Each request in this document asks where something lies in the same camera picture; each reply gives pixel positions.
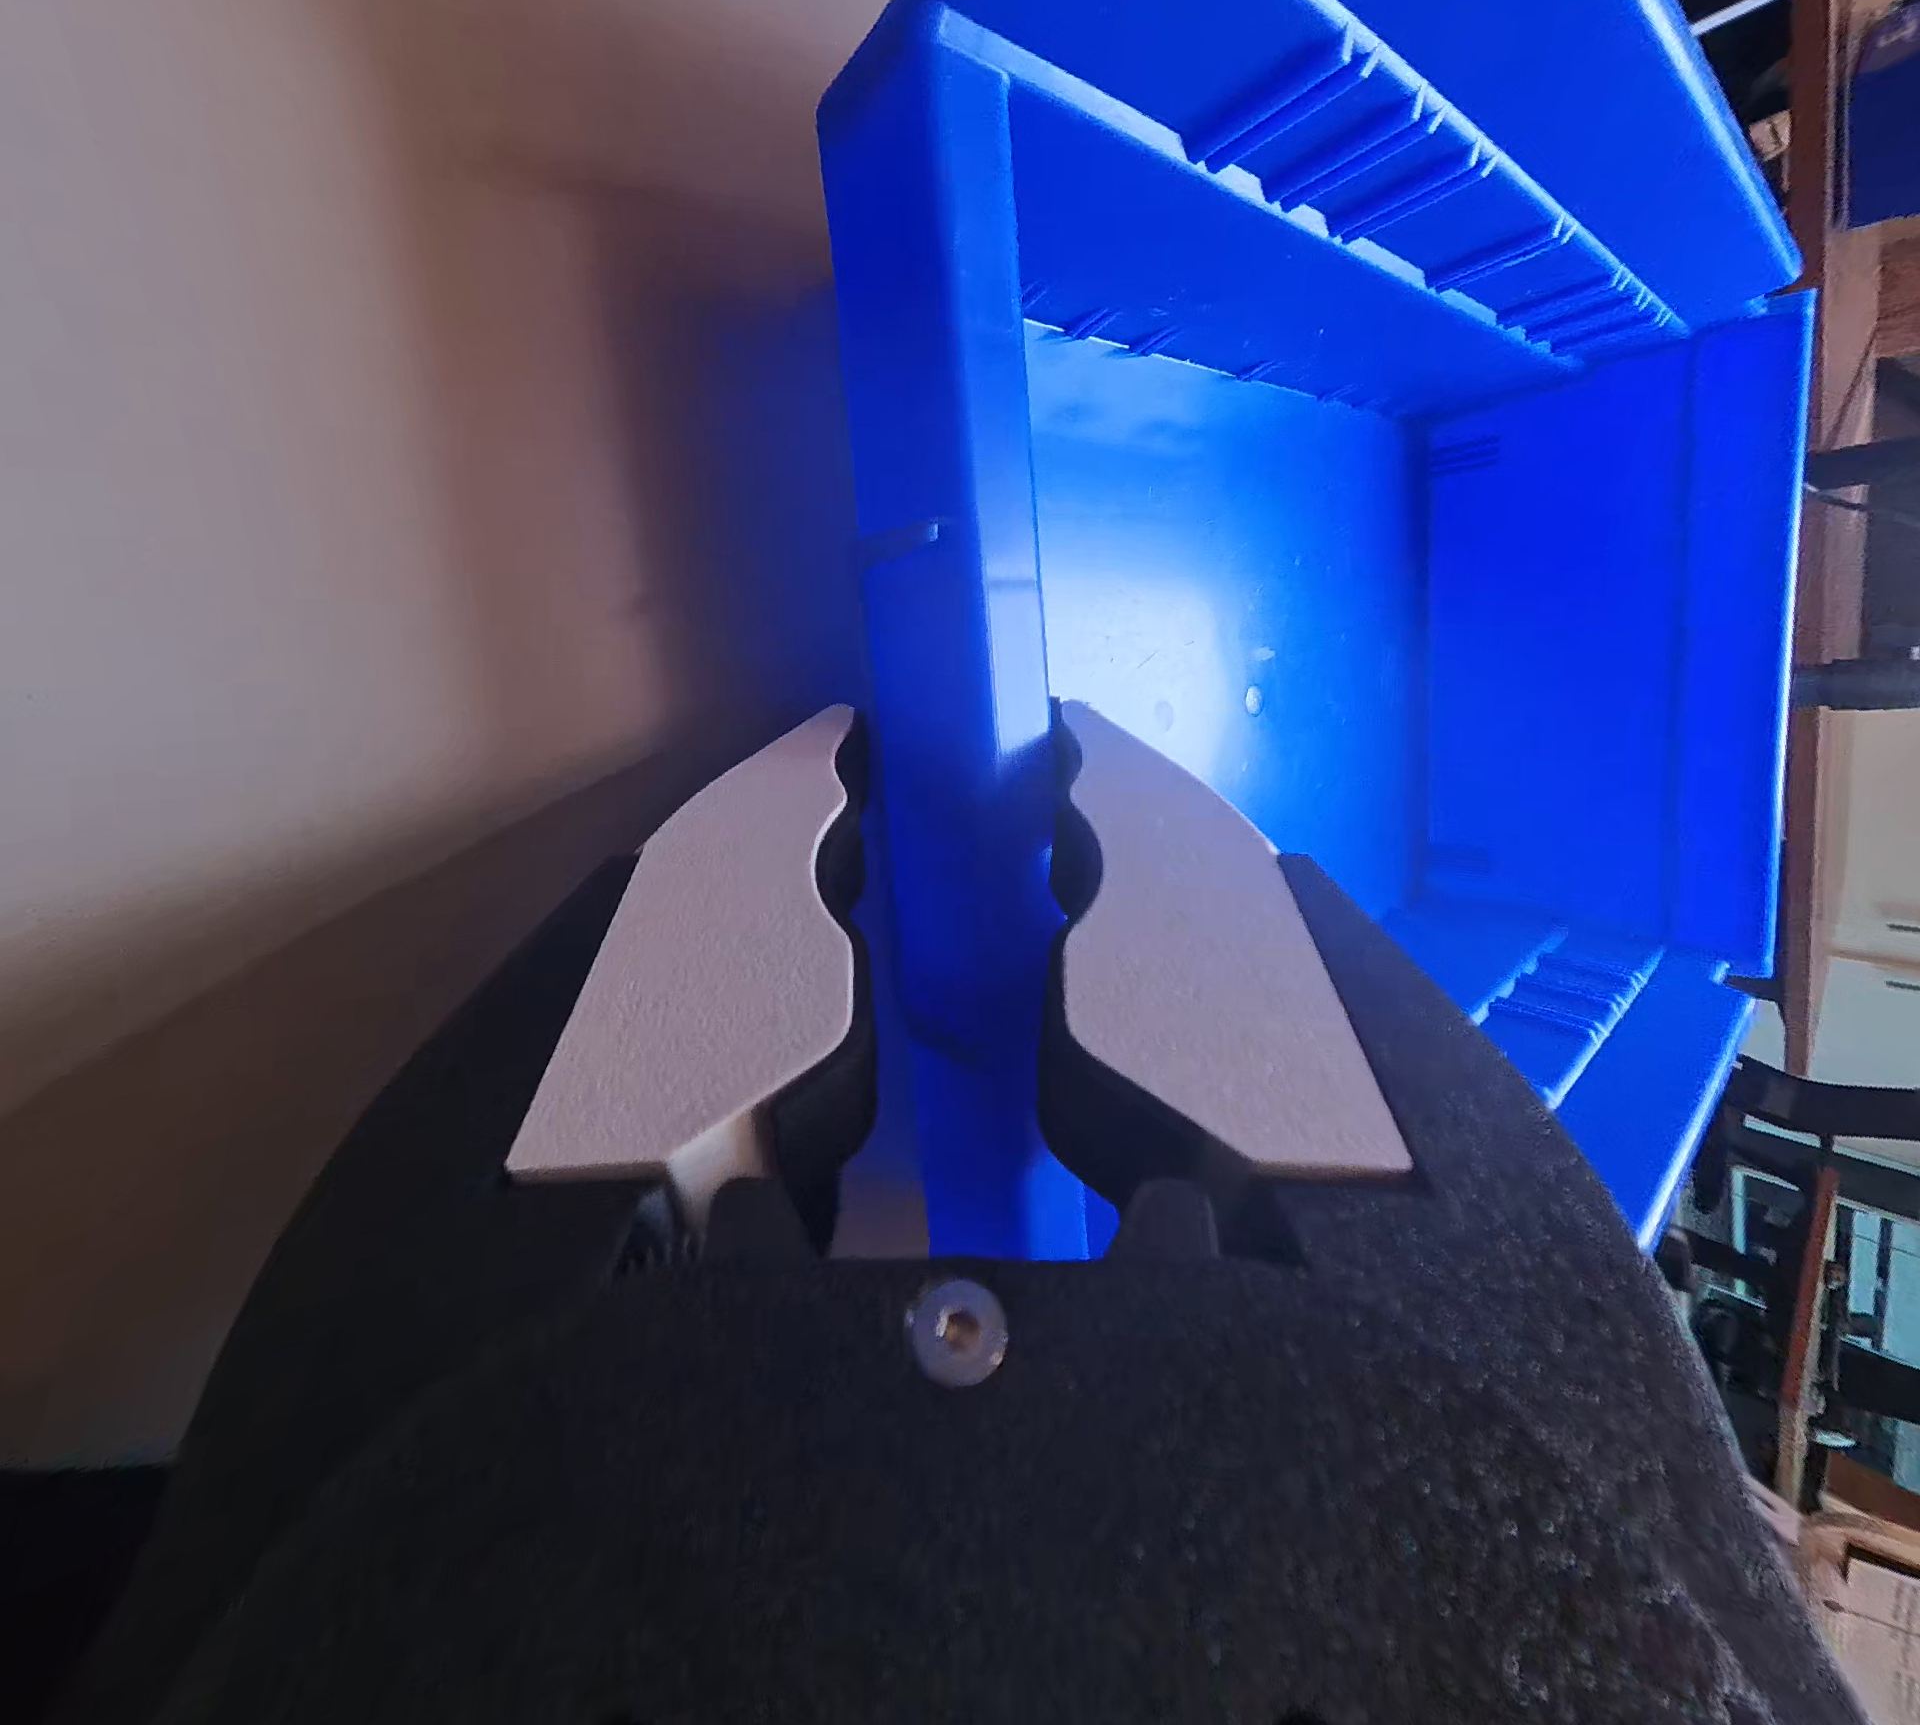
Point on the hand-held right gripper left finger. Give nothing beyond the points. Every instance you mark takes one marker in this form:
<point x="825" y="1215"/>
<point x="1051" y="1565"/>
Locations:
<point x="690" y="1007"/>

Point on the blue plastic bin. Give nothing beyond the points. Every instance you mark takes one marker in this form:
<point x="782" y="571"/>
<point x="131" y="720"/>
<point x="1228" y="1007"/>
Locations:
<point x="1262" y="586"/>

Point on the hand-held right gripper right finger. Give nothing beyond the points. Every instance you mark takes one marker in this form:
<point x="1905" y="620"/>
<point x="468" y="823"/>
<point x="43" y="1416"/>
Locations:
<point x="1215" y="1007"/>

